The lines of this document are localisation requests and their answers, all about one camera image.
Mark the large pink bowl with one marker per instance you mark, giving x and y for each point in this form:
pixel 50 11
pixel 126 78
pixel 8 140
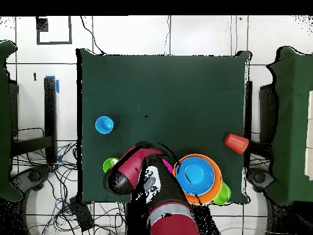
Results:
pixel 168 166

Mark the light blue cup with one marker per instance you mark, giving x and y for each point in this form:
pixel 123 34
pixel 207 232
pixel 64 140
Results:
pixel 102 124

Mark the light blue bowl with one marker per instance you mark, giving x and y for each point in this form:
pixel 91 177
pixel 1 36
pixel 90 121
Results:
pixel 195 175

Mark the red-orange cup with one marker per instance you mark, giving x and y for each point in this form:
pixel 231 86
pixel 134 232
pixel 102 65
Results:
pixel 236 143

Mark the large orange bowl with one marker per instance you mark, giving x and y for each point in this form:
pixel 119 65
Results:
pixel 217 188

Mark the small green bowl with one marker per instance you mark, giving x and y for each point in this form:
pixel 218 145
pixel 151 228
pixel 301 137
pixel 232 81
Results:
pixel 223 195

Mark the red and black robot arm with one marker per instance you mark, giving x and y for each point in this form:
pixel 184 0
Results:
pixel 176 225

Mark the dark green tablecloth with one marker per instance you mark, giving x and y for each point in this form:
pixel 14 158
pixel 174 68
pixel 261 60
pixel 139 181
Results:
pixel 156 73

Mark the green cup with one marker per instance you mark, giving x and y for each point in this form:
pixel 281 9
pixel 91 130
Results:
pixel 108 164

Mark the black upright bar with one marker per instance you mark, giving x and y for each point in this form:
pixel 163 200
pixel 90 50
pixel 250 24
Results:
pixel 249 110

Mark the black power strip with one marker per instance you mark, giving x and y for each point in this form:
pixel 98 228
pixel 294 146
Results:
pixel 82 215

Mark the black stand base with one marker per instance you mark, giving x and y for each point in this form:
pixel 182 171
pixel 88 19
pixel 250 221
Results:
pixel 260 177
pixel 35 176

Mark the green covered side table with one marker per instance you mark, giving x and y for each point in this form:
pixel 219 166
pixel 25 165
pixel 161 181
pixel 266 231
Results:
pixel 293 122
pixel 5 122

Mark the white boxes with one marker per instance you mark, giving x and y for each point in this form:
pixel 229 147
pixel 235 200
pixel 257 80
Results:
pixel 310 146

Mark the black L-shaped frame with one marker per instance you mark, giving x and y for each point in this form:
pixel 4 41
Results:
pixel 50 110

